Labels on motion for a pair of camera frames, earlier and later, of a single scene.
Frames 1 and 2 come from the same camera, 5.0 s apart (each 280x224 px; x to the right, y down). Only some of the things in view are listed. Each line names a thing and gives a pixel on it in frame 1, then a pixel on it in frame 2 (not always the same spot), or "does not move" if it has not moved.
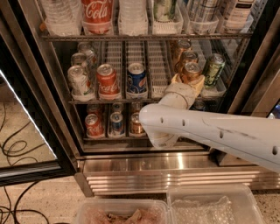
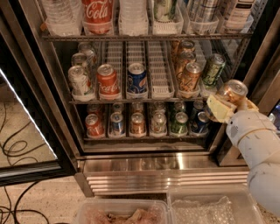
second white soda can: x=79 y=59 does not move
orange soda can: x=189 y=57 to x=192 y=73
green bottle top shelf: x=164 y=10 does not move
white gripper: x=184 y=89 to x=247 y=122
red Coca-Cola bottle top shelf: x=97 y=17 does not move
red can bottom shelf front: x=94 y=127 does not move
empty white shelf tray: x=160 y=67 does not move
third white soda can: x=86 y=48 does not move
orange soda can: x=190 y=70 to x=234 y=91
